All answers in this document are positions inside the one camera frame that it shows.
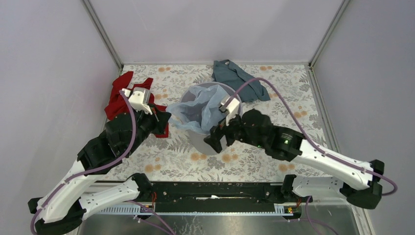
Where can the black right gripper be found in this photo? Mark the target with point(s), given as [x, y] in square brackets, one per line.
[214, 139]

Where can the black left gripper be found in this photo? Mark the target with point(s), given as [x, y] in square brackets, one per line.
[160, 118]

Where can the light blue plastic trash bag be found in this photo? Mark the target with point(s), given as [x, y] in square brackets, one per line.
[198, 109]

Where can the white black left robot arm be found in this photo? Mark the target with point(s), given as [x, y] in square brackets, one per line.
[68, 205]

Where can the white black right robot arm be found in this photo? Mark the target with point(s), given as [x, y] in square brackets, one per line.
[355, 181]

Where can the red cloth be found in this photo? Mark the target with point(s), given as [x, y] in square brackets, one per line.
[116, 103]

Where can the teal blue cloth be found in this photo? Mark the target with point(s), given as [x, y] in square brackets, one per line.
[229, 73]

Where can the floral patterned table mat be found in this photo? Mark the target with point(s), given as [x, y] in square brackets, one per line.
[176, 159]

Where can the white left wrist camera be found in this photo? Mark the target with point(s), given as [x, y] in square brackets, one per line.
[139, 98]

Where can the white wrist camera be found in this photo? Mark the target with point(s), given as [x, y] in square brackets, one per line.
[229, 106]
[139, 98]

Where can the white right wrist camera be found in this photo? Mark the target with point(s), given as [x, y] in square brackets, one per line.
[229, 106]

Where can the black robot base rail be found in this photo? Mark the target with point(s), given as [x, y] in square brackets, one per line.
[166, 192]

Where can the white slotted cable duct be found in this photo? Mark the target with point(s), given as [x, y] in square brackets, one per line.
[214, 209]

